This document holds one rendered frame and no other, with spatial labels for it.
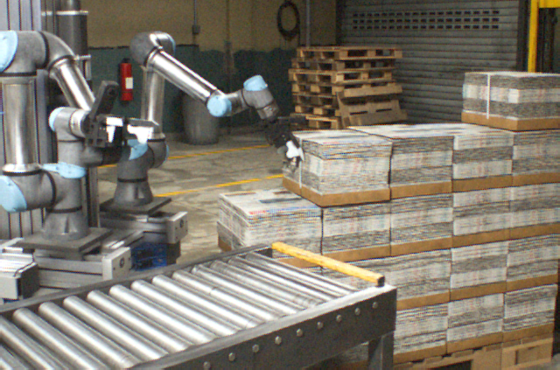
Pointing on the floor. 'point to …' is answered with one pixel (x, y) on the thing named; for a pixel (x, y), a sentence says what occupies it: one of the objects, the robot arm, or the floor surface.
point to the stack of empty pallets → (323, 59)
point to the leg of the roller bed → (381, 352)
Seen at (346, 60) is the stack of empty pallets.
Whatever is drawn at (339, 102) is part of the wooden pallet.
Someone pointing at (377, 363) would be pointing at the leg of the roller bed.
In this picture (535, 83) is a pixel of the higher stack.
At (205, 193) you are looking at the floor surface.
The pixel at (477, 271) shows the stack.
